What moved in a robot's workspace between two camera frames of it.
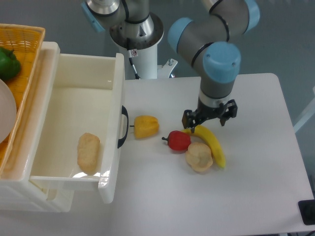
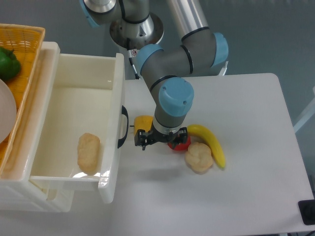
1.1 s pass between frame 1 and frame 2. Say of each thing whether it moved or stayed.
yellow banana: stayed
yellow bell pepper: stayed
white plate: stayed
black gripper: moved
